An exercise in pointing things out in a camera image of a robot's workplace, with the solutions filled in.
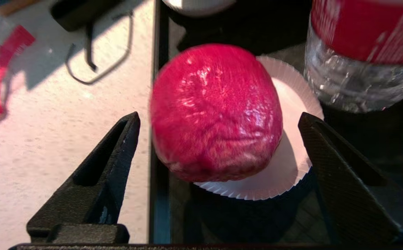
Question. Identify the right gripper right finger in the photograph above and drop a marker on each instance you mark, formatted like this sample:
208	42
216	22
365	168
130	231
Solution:
333	166

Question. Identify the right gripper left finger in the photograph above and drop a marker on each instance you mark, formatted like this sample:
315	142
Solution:
116	158

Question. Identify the white paper cupcake liner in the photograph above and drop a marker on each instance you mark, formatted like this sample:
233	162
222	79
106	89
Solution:
284	163

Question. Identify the red round bun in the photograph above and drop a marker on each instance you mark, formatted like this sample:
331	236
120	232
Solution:
215	114

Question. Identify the clear bottle with red label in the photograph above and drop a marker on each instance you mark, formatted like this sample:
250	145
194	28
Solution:
364	52

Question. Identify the red and white object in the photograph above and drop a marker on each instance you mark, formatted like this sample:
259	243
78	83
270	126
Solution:
0	73

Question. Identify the white round object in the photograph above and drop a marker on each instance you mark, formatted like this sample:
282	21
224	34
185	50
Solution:
198	6

